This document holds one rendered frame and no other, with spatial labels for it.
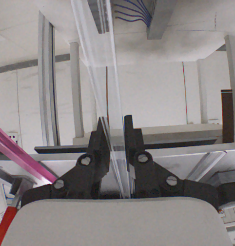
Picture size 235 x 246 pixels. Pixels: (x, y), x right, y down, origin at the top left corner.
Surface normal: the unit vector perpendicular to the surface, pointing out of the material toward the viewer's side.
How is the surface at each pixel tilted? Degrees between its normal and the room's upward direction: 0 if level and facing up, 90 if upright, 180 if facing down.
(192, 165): 44
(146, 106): 90
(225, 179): 134
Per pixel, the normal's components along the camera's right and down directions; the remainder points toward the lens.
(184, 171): 0.00, 0.76
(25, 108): -0.06, 0.06
